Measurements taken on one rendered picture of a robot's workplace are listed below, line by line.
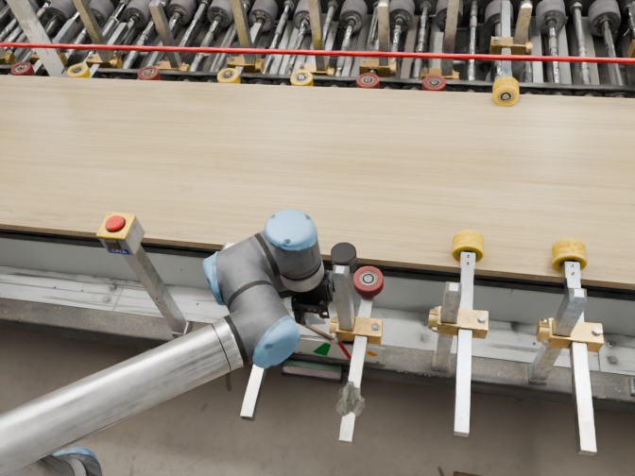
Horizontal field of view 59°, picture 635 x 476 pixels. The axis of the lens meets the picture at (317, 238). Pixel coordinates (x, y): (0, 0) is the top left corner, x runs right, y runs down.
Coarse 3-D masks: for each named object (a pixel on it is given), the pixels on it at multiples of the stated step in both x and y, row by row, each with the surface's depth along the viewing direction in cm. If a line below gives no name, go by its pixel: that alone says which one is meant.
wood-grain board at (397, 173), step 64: (0, 128) 204; (64, 128) 201; (128, 128) 197; (192, 128) 194; (256, 128) 190; (320, 128) 187; (384, 128) 184; (448, 128) 181; (512, 128) 178; (576, 128) 175; (0, 192) 185; (64, 192) 182; (128, 192) 179; (192, 192) 176; (256, 192) 173; (320, 192) 171; (384, 192) 168; (448, 192) 165; (512, 192) 163; (576, 192) 161; (384, 256) 154; (448, 256) 152; (512, 256) 150
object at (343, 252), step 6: (336, 246) 130; (342, 246) 130; (348, 246) 130; (336, 252) 129; (342, 252) 129; (348, 252) 129; (354, 252) 129; (336, 258) 128; (342, 258) 128; (348, 258) 128
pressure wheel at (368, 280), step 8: (360, 272) 151; (368, 272) 151; (376, 272) 151; (360, 280) 150; (368, 280) 149; (376, 280) 149; (360, 288) 148; (368, 288) 148; (376, 288) 148; (368, 296) 150
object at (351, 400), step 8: (352, 384) 137; (344, 392) 136; (352, 392) 134; (344, 400) 134; (352, 400) 134; (360, 400) 134; (336, 408) 134; (344, 408) 133; (352, 408) 133; (360, 408) 133
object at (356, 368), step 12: (372, 300) 152; (360, 312) 149; (360, 336) 145; (360, 348) 143; (360, 360) 141; (360, 372) 139; (360, 384) 139; (348, 420) 132; (348, 432) 131; (348, 444) 132
